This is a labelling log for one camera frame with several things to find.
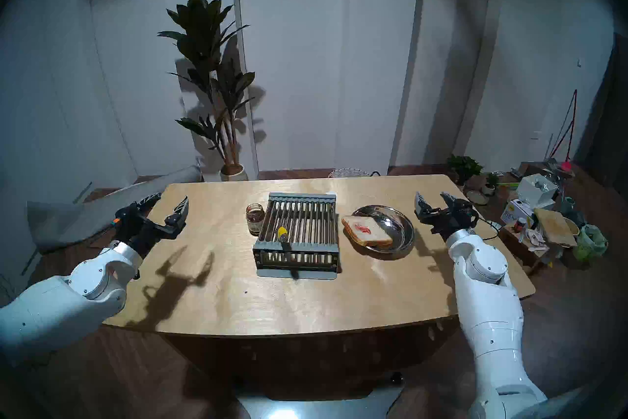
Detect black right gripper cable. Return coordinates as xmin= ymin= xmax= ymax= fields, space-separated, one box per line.
xmin=476 ymin=217 xmax=501 ymax=242

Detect wooden cutting board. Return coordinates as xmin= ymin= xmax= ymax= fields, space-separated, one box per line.
xmin=533 ymin=207 xmax=577 ymax=248

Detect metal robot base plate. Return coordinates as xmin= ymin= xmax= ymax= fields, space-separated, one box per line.
xmin=231 ymin=374 xmax=405 ymax=419

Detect white open box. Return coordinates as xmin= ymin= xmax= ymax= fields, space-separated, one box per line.
xmin=515 ymin=174 xmax=559 ymax=208

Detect tall potted plant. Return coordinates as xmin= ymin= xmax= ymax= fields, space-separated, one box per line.
xmin=157 ymin=0 xmax=257 ymax=181

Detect white and yellow carton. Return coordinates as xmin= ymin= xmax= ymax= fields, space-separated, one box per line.
xmin=500 ymin=200 xmax=534 ymax=227

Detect grey dish rack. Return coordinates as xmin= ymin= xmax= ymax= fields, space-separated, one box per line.
xmin=253 ymin=193 xmax=340 ymax=280

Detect glass jam jar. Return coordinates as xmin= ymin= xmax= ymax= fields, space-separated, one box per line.
xmin=245 ymin=203 xmax=265 ymax=236

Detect red handled broom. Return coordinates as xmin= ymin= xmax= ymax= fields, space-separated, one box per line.
xmin=546 ymin=89 xmax=578 ymax=163

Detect shiny metal plate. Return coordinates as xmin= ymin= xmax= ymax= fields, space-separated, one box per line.
xmin=351 ymin=205 xmax=415 ymax=254

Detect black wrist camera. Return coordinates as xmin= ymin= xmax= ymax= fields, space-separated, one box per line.
xmin=454 ymin=201 xmax=480 ymax=227
xmin=112 ymin=206 xmax=135 ymax=239

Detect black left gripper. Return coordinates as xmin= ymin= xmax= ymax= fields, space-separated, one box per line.
xmin=128 ymin=192 xmax=189 ymax=257

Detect bushy small potted plant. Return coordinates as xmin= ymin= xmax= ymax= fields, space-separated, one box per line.
xmin=445 ymin=154 xmax=484 ymax=188

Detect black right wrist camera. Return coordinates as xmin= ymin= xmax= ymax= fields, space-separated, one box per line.
xmin=454 ymin=201 xmax=480 ymax=227

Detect brown cardboard box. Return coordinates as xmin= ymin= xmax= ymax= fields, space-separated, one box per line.
xmin=497 ymin=222 xmax=550 ymax=271

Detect slice of bread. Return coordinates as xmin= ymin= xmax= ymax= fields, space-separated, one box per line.
xmin=341 ymin=215 xmax=394 ymax=248

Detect grey rolled mat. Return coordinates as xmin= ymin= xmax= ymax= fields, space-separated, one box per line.
xmin=26 ymin=165 xmax=203 ymax=252

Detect green mesh bag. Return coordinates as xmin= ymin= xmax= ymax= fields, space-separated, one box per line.
xmin=572 ymin=224 xmax=609 ymax=262

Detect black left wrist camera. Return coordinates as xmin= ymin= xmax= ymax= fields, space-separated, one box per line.
xmin=112 ymin=206 xmax=135 ymax=239

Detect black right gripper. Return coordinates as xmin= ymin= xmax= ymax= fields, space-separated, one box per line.
xmin=415 ymin=191 xmax=479 ymax=242

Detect teal ceramic jug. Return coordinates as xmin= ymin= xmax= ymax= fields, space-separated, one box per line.
xmin=559 ymin=197 xmax=587 ymax=227

